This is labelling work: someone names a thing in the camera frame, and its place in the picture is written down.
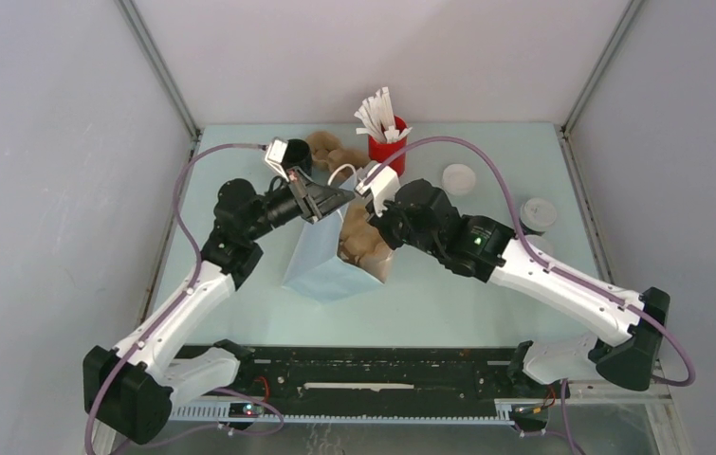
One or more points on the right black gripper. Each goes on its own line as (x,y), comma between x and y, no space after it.
(379,211)

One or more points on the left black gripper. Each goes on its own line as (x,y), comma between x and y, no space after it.
(314,201)

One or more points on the white plastic cup lid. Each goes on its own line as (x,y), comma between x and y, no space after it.
(458,179)

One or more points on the brown two-cup carrier tray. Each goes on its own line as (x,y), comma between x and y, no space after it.
(359,242)

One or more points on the light blue paper bag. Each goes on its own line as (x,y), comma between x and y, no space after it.
(316,272)

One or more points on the black paper coffee cup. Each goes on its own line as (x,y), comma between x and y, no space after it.
(298,155)

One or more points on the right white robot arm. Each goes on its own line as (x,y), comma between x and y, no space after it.
(624,327)

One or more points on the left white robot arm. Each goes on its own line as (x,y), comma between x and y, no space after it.
(134,386)

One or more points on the brown cardboard cup carrier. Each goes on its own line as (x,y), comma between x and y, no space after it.
(328,152)

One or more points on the red ribbed cup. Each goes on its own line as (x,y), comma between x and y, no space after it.
(379,151)

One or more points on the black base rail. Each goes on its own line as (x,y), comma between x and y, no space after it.
(414,384)

